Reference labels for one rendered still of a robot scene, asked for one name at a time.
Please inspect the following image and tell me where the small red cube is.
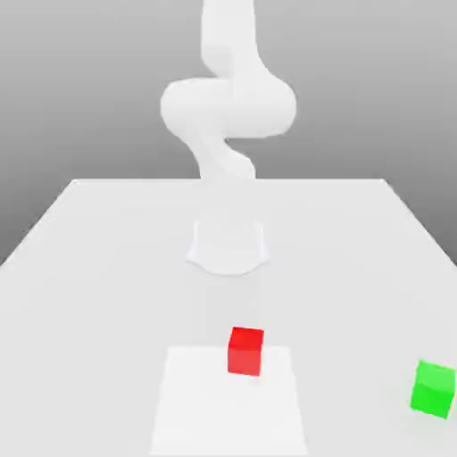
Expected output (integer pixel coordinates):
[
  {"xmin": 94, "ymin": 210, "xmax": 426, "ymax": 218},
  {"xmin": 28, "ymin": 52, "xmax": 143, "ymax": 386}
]
[{"xmin": 227, "ymin": 326, "xmax": 266, "ymax": 378}]

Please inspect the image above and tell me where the small green cube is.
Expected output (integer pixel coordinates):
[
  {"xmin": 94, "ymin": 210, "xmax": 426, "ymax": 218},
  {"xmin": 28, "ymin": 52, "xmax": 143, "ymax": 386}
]
[{"xmin": 409, "ymin": 359, "xmax": 457, "ymax": 420}]

